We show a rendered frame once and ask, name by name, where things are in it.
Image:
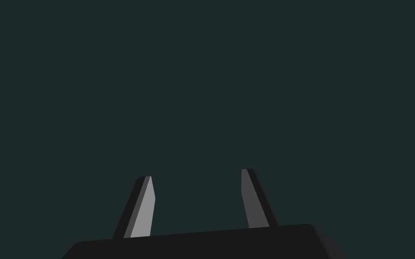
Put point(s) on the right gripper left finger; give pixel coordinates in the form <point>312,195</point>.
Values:
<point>139,212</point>

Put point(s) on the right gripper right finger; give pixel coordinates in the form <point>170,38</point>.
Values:
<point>257,205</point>

